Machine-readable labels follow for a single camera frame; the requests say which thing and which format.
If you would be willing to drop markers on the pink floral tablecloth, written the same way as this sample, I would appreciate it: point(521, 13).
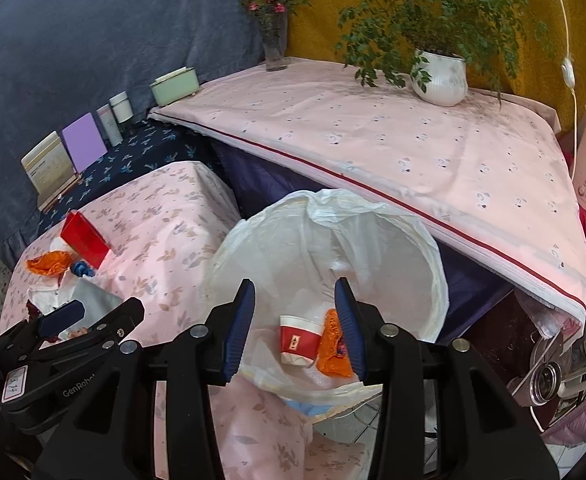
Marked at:
point(173, 220)

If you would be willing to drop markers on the dark purple cloth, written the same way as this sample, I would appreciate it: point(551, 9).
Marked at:
point(473, 285)

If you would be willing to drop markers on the red box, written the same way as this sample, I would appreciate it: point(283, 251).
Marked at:
point(85, 240)

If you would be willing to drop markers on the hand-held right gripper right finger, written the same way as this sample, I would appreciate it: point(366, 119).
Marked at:
point(350, 340)

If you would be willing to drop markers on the glass vase with pink flowers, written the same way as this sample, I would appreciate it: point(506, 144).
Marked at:
point(275, 55)

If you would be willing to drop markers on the pink blanket with red stripe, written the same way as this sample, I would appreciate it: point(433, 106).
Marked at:
point(398, 150)

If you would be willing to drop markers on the navy floral cloth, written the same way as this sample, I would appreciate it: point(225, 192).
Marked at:
point(138, 155)

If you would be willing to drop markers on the large white paper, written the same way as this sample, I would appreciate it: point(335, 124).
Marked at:
point(90, 295)

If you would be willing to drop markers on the bin with white plastic liner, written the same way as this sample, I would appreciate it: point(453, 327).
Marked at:
point(383, 240)

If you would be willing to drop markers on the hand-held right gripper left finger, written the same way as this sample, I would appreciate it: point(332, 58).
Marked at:
point(235, 340)

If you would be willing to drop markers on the orange printed snack wrapper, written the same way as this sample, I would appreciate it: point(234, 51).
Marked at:
point(330, 357)

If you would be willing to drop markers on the clear plastic bag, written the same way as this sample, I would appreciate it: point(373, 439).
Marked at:
point(548, 317)

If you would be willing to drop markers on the purple card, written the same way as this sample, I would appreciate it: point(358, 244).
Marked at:
point(84, 142)

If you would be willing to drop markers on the blue crumpled wrapper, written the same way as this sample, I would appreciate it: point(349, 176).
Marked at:
point(82, 267)

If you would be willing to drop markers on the beige book box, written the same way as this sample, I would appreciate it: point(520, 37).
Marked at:
point(48, 167)

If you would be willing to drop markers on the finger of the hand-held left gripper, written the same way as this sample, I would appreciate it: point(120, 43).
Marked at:
point(118, 325)
point(63, 316)

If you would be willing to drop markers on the red paper cup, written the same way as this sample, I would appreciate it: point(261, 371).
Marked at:
point(298, 340)

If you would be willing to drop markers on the pink quilted fabric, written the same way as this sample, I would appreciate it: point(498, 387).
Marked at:
point(583, 420)

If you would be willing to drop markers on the pale green box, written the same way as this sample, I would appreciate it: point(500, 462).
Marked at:
point(175, 90)

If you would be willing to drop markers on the white cosmetic jar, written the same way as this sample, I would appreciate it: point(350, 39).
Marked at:
point(121, 107)

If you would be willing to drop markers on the silver projector with lens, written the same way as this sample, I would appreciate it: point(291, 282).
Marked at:
point(548, 380)

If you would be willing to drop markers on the grey-blue cloth backdrop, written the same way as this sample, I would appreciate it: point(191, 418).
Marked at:
point(98, 35)

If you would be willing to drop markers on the dark maroon cushion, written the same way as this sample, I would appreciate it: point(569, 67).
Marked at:
point(493, 330)

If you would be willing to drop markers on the green plant in white pot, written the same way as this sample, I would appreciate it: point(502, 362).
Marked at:
point(440, 77)

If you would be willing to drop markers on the plain orange wrapper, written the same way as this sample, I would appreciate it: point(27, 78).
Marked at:
point(48, 262)

